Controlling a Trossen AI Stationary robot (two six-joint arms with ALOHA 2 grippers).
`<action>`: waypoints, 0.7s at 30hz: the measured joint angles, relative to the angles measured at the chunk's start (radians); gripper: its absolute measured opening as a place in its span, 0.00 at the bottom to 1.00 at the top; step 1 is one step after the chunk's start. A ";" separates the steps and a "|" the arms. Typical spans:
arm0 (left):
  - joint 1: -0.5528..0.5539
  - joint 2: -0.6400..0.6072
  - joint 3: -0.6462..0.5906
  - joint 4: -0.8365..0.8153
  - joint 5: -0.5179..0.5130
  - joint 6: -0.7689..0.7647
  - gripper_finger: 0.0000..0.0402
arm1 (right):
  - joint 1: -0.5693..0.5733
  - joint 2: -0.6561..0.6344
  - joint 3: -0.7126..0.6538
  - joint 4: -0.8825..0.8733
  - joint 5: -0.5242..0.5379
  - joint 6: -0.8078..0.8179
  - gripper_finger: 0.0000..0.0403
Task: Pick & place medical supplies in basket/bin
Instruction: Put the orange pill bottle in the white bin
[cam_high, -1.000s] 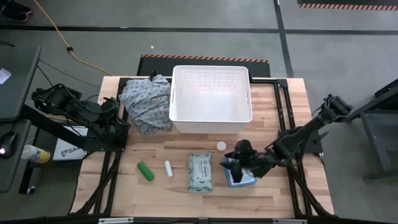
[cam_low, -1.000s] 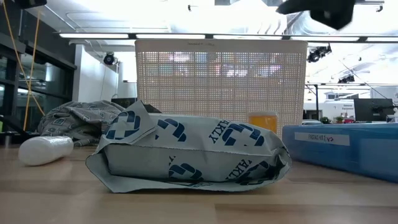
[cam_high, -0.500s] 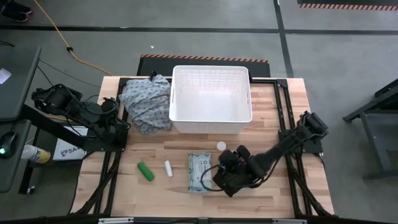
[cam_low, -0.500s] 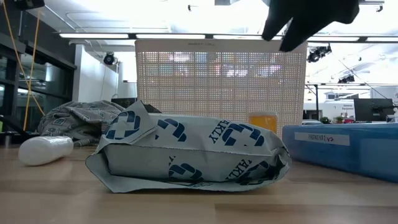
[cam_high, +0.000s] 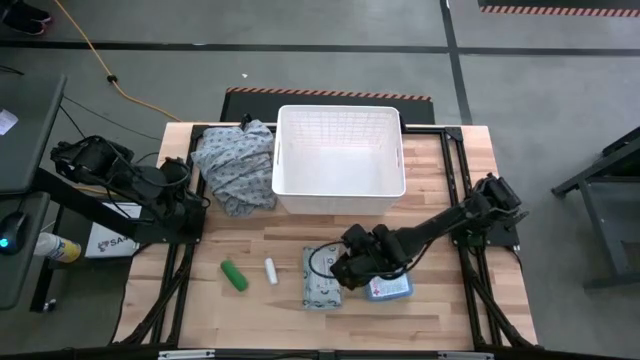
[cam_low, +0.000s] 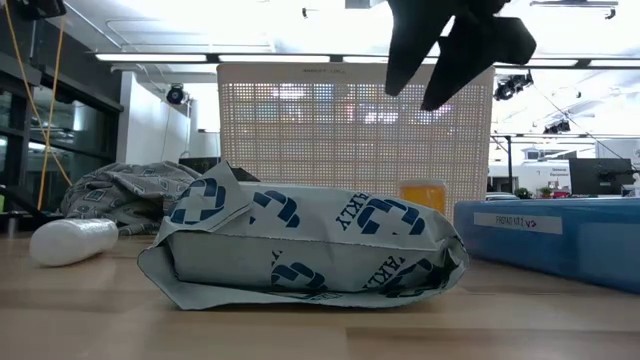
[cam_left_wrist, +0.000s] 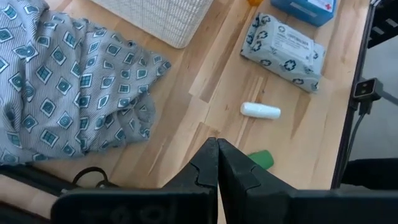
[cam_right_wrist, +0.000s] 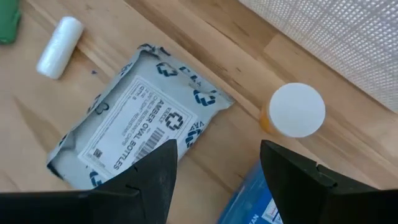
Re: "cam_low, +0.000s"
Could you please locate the orange pill bottle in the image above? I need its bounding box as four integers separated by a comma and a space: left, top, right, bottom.
398, 179, 449, 217

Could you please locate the blue first aid kit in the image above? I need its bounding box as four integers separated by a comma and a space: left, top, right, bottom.
453, 197, 640, 295

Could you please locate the grey blue-print wipes pack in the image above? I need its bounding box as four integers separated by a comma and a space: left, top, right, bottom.
137, 159, 470, 311

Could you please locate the small white plastic bottle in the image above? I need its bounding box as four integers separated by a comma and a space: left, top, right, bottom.
28, 217, 120, 268

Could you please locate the white perforated plastic basket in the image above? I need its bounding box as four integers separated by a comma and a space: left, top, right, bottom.
217, 63, 496, 224

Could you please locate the black stage light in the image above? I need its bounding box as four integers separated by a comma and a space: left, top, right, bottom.
493, 69, 535, 103
542, 118, 572, 136

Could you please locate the black pipe stand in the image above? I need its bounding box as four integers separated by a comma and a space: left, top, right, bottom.
489, 132, 640, 195

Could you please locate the black computer monitor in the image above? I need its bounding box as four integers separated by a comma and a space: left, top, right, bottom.
568, 157, 635, 197

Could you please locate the dark rectangular panel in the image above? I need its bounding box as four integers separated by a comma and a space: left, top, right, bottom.
178, 156, 221, 174

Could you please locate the long ceiling light bar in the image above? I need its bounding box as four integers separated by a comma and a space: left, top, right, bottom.
94, 52, 640, 70

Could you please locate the grey patterned cloth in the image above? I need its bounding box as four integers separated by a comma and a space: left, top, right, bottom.
59, 160, 204, 236

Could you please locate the black framed glass partition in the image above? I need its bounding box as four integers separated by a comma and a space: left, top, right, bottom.
0, 49, 125, 214

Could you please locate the round black ceiling camera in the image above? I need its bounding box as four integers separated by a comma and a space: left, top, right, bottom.
165, 83, 187, 106

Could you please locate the thin yellow hanging cable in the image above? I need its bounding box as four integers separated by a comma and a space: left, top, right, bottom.
36, 18, 66, 211
3, 0, 73, 187

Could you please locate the black aluminium rig frame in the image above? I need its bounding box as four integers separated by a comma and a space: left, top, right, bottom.
0, 183, 64, 235

